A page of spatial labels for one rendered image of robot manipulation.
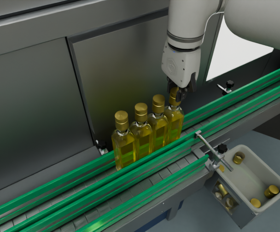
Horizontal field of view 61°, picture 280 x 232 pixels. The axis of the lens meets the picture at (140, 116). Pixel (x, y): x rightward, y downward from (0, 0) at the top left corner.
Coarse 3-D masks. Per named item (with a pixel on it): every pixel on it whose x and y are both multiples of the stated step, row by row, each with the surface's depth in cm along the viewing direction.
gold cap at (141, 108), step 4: (136, 104) 62; (140, 104) 62; (144, 104) 62; (136, 108) 62; (140, 108) 62; (144, 108) 62; (136, 112) 62; (140, 112) 61; (144, 112) 61; (136, 116) 63; (140, 116) 62; (144, 116) 63; (136, 120) 64; (140, 120) 64; (144, 120) 64
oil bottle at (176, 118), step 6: (168, 108) 71; (180, 108) 71; (168, 114) 71; (174, 114) 70; (180, 114) 71; (174, 120) 71; (180, 120) 73; (174, 126) 73; (180, 126) 75; (168, 132) 75; (174, 132) 76; (180, 132) 78; (168, 138) 77; (174, 138) 79
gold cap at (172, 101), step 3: (174, 87) 67; (177, 87) 67; (171, 90) 66; (174, 90) 66; (177, 90) 66; (171, 93) 66; (174, 93) 65; (171, 96) 66; (174, 96) 66; (171, 99) 67; (174, 99) 66; (171, 102) 68; (174, 102) 67; (180, 102) 68; (174, 105) 68; (177, 105) 68
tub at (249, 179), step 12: (228, 156) 91; (252, 156) 90; (240, 168) 93; (252, 168) 92; (264, 168) 87; (228, 180) 82; (240, 180) 90; (252, 180) 90; (264, 180) 89; (276, 180) 84; (240, 192) 80; (252, 192) 87; (264, 204) 77
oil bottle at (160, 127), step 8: (152, 112) 70; (152, 120) 69; (160, 120) 68; (168, 120) 70; (152, 128) 69; (160, 128) 70; (168, 128) 73; (160, 136) 73; (152, 144) 75; (160, 144) 76
